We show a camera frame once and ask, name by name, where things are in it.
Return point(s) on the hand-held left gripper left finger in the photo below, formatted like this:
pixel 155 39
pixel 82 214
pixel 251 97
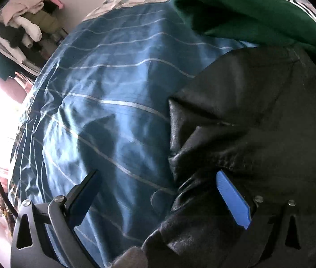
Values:
pixel 82 195

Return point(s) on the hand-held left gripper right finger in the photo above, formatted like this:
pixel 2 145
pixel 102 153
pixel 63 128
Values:
pixel 234 198

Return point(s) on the black leather jacket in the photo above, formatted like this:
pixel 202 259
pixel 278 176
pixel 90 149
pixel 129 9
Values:
pixel 247 134

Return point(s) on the pile of hanging clothes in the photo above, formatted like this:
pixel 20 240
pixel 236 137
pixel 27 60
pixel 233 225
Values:
pixel 21 28

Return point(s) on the grey cloth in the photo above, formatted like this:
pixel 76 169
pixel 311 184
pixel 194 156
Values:
pixel 128 258

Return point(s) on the blue striped bed sheet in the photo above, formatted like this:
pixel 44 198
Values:
pixel 104 111

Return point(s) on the green jacket with white stripes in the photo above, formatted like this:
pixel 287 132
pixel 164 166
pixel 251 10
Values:
pixel 247 8

